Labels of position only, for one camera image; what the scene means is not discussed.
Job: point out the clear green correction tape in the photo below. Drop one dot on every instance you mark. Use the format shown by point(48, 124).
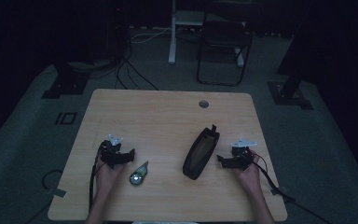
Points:
point(138, 175)

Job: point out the black open pencil case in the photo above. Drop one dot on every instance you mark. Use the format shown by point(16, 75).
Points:
point(200, 154)

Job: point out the person's left hand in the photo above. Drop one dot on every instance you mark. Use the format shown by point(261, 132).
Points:
point(107, 177)

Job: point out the black folding chair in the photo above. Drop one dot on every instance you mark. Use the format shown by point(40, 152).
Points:
point(225, 34)

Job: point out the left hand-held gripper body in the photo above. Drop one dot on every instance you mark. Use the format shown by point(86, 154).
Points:
point(113, 155)

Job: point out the person's right hand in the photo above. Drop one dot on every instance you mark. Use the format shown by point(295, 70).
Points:
point(250, 177)

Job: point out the black stand with base plate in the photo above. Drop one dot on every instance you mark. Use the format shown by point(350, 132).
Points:
point(289, 93)
point(66, 82)

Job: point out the white metal desk frame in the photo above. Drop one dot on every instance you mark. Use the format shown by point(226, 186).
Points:
point(172, 40)

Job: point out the grey tape strip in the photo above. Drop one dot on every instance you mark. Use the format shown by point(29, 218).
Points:
point(56, 192)
point(279, 190)

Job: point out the grey round table grommet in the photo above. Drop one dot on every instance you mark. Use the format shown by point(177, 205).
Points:
point(203, 104)

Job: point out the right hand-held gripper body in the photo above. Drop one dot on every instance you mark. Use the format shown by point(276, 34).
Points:
point(240, 155)

